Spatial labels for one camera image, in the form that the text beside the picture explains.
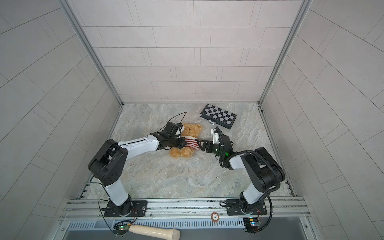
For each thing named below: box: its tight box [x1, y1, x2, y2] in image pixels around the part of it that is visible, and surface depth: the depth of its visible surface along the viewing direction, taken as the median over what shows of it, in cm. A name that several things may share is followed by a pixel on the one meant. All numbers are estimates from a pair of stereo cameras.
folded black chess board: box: [200, 103, 237, 130], surface depth 107 cm
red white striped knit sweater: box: [184, 136, 200, 151], surface depth 89 cm
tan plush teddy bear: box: [169, 123, 203, 159], surface depth 88 cm
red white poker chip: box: [211, 212, 220, 222], surface depth 71 cm
